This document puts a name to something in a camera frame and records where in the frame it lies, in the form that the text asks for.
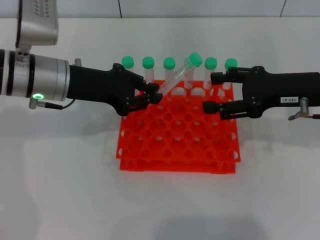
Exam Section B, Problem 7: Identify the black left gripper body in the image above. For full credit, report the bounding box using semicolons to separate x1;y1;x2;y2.
66;62;141;117

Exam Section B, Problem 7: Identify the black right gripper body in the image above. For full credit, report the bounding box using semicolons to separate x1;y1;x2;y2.
241;65;320;119

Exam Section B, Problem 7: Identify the green capped clear test tube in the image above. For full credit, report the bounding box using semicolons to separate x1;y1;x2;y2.
183;57;197;102
204;56;218;102
121;55;136;74
157;51;203;97
222;57;238;101
142;56;155;85
163;56;176;102

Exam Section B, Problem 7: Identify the orange test tube rack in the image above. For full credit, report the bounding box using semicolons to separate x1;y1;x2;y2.
115;79;242;175

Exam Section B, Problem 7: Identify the right gripper cable with connector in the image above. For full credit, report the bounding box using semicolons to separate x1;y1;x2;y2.
287;97;320;122

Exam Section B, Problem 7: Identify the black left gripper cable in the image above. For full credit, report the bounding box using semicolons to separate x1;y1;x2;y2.
28;96;76;110

